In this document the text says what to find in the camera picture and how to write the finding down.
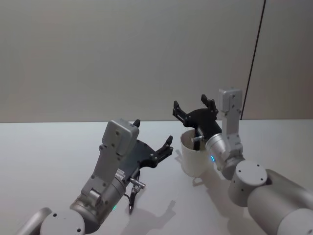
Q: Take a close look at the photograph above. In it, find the right gripper thin dark cable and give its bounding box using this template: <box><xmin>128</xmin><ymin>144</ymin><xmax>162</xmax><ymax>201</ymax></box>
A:
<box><xmin>192</xmin><ymin>127</ymin><xmax>205</xmax><ymax>150</ymax></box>

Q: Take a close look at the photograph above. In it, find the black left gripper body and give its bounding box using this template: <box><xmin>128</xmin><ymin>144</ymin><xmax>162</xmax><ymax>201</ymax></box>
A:
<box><xmin>116</xmin><ymin>140</ymin><xmax>157</xmax><ymax>183</ymax></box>

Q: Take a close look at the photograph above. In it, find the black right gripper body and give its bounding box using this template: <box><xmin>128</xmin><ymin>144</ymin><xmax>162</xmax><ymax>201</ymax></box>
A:
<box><xmin>184</xmin><ymin>108</ymin><xmax>223</xmax><ymax>143</ymax></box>

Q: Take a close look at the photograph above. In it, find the left gripper thin dark cable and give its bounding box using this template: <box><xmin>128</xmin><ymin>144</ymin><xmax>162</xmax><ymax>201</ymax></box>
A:
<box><xmin>121</xmin><ymin>171</ymin><xmax>147</xmax><ymax>215</ymax></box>

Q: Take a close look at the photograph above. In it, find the pale plastic cup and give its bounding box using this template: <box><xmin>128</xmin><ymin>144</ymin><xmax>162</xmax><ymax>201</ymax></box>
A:
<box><xmin>179</xmin><ymin>129</ymin><xmax>216</xmax><ymax>177</ymax></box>

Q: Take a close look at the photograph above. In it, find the white table cloth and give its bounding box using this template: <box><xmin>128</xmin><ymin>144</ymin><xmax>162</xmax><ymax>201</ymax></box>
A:
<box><xmin>0</xmin><ymin>118</ymin><xmax>313</xmax><ymax>235</ymax></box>

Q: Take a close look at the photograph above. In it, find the gripper thin dark cable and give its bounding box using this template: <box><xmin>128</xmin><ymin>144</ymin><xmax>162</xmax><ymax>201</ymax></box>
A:
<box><xmin>192</xmin><ymin>127</ymin><xmax>205</xmax><ymax>150</ymax></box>
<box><xmin>121</xmin><ymin>171</ymin><xmax>147</xmax><ymax>215</ymax></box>

